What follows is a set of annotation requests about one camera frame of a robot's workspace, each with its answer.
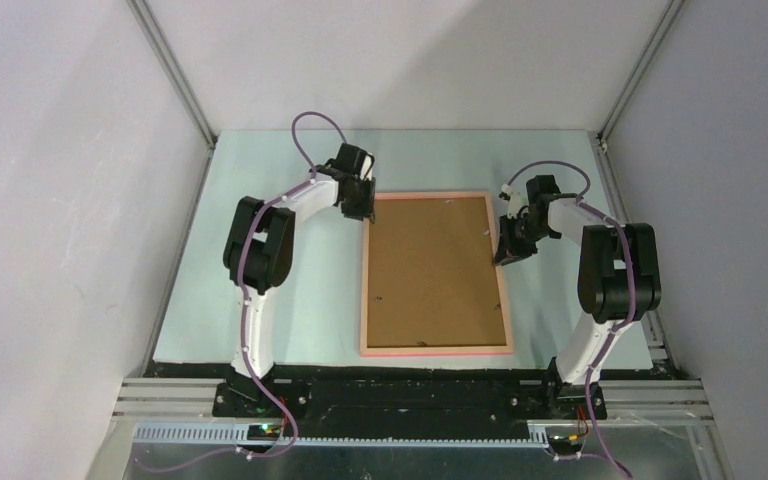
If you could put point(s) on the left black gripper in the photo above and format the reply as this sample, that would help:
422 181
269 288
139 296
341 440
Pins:
366 211

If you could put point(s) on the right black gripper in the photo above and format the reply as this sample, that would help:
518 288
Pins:
509 251

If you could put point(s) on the brown backing board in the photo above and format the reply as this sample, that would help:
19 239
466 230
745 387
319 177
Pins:
437 278

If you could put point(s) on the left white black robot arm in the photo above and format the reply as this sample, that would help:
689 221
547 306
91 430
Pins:
260 245

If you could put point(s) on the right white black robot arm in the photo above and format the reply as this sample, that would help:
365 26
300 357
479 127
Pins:
618 276

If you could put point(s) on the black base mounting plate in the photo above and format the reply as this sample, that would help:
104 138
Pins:
367 387

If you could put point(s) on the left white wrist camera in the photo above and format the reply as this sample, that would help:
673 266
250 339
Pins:
367 165

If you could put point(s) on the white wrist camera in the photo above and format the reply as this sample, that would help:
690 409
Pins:
367 165
516 203

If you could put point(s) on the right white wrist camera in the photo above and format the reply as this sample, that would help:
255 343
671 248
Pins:
516 203

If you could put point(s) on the left aluminium corner post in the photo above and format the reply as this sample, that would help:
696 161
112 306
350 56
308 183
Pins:
169 63

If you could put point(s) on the aluminium corner post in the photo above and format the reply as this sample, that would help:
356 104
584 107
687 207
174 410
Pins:
643 63
169 63

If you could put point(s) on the right aluminium corner post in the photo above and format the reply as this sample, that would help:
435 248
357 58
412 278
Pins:
643 63

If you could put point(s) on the aluminium front rail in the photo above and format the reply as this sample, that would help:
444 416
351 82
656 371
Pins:
181 410

